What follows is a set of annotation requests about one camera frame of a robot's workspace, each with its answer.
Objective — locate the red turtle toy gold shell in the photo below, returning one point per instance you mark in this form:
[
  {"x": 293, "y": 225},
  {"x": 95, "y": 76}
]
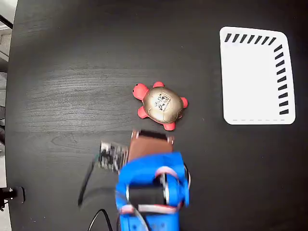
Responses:
[{"x": 161, "y": 106}]

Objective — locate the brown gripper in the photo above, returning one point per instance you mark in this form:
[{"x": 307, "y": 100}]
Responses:
[{"x": 151, "y": 144}]

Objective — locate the black table clamp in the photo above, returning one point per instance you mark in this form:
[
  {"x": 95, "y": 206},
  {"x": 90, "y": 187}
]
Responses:
[{"x": 16, "y": 194}]

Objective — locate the small camera circuit board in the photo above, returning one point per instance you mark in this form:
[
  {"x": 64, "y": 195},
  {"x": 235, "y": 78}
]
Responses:
[{"x": 110, "y": 156}]

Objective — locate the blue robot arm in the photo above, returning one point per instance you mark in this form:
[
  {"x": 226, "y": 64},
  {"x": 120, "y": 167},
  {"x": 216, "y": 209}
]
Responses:
[{"x": 149, "y": 168}]

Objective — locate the black metal bar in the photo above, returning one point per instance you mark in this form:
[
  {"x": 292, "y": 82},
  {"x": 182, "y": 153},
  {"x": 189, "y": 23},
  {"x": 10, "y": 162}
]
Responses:
[{"x": 6, "y": 21}]

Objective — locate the white plastic basket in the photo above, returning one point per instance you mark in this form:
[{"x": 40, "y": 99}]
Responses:
[{"x": 250, "y": 79}]

